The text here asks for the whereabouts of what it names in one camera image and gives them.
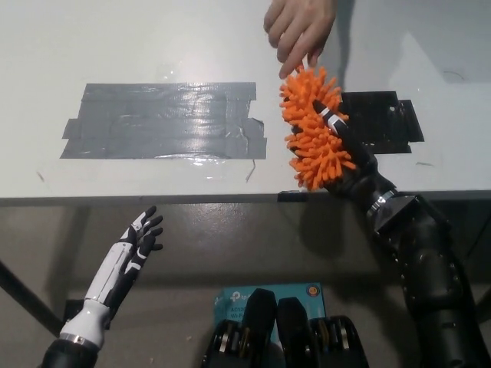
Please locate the bare human hand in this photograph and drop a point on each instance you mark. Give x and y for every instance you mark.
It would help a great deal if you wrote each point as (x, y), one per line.
(299, 27)

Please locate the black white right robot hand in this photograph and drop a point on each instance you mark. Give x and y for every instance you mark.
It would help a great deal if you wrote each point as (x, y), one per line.
(364, 172)

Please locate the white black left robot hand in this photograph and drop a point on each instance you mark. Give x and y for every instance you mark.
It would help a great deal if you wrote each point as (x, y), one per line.
(111, 268)

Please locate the orange microfiber duster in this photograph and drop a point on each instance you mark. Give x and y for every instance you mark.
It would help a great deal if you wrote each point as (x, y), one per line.
(310, 149)

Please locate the black tape patch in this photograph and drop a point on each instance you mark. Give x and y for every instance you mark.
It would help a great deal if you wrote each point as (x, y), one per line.
(383, 115)

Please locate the black diagonal table leg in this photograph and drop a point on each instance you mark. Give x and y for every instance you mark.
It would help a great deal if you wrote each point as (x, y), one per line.
(27, 299)

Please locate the teal cardboard router box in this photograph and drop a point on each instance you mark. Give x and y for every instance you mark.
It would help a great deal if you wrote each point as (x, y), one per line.
(236, 299)

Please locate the grey duct tape patch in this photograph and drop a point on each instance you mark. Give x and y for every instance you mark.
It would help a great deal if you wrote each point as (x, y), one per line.
(165, 122)

